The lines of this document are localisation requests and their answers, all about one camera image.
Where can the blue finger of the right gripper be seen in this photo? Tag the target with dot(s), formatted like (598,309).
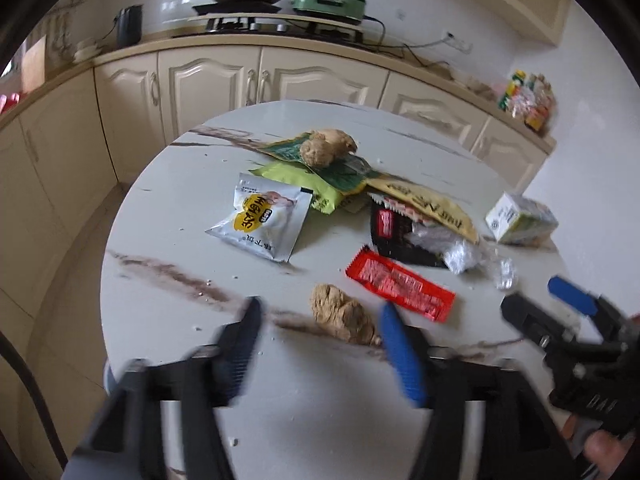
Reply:
(534,323)
(567,292)

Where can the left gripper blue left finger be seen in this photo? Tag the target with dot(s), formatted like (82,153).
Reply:
(235,348)

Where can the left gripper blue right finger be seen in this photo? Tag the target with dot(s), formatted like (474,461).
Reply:
(402,345)

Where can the ginger root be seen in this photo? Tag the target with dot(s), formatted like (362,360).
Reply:
(326,146)
(342,316)

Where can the red sachet wrapper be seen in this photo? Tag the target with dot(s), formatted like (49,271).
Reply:
(391,281)

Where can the clear plastic wrap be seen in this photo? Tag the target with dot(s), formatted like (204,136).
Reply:
(459,255)

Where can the drink carton box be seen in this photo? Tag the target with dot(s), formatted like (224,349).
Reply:
(517,220)

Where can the white yellow tea sachet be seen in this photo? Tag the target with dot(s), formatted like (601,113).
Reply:
(266,219)

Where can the yellow snack bag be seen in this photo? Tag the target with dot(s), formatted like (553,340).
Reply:
(422,205)

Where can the green snack bag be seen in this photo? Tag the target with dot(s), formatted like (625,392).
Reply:
(348,173)

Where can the person right hand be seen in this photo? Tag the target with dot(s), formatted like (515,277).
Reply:
(602,451)

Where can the black red wrapper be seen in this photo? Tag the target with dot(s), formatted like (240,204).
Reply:
(387,231)

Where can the round white marble table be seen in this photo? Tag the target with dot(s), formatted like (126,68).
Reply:
(312,408)

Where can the lime green packet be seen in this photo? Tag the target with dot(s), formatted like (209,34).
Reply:
(325,198)

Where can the condiment bottles group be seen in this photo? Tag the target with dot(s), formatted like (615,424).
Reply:
(529,99)

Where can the ginger root on bags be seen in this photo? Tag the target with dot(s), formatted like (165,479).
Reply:
(326,146)

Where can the cream lower cabinets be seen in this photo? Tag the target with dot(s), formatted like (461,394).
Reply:
(66,145)

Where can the black gas stove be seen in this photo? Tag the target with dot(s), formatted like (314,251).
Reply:
(209,19)

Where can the dark electric kettle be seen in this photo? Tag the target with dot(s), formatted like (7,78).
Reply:
(129,26)

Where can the white bowls stack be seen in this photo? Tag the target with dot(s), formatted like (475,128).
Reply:
(86,50)

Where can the hanging utensil rack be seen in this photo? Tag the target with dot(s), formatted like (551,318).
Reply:
(60,20)

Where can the green electric cooker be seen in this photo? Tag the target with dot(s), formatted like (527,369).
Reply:
(347,11)

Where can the black chair frame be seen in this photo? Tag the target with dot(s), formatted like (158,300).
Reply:
(28,380)

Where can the wall power socket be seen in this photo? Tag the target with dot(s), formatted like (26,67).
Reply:
(456,43)

